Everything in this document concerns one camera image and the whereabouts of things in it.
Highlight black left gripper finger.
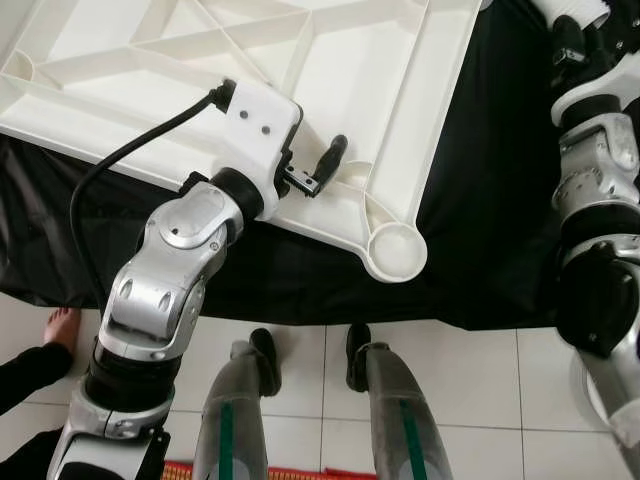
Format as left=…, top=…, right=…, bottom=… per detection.
left=315, top=135, right=349, bottom=191

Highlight white plastic children table top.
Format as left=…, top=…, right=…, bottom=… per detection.
left=0, top=0, right=483, bottom=284

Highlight black table cloth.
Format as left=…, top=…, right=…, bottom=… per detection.
left=0, top=0, right=640, bottom=331

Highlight grey robot left leg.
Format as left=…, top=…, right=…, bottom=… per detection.
left=190, top=328, right=283, bottom=480

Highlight grey robot leg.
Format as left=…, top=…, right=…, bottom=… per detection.
left=190, top=328, right=283, bottom=480
left=345, top=323, right=456, bottom=480

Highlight grey robot right leg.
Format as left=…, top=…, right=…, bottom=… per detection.
left=345, top=323, right=456, bottom=480

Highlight bare person foot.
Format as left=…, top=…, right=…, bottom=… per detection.
left=42, top=308, right=83, bottom=353

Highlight orange woven floor mat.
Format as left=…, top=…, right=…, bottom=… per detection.
left=160, top=460, right=381, bottom=480

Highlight person leg black trousers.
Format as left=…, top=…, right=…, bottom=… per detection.
left=0, top=343, right=73, bottom=416
left=0, top=428, right=63, bottom=480

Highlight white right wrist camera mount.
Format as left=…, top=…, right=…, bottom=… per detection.
left=553, top=55, right=640, bottom=126

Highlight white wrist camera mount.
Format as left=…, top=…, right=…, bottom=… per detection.
left=553, top=55, right=640, bottom=126
left=222, top=80, right=304, bottom=201

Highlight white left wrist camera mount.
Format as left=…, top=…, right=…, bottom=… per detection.
left=222, top=80, right=304, bottom=201

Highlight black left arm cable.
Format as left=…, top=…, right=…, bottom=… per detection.
left=70, top=80, right=236, bottom=291

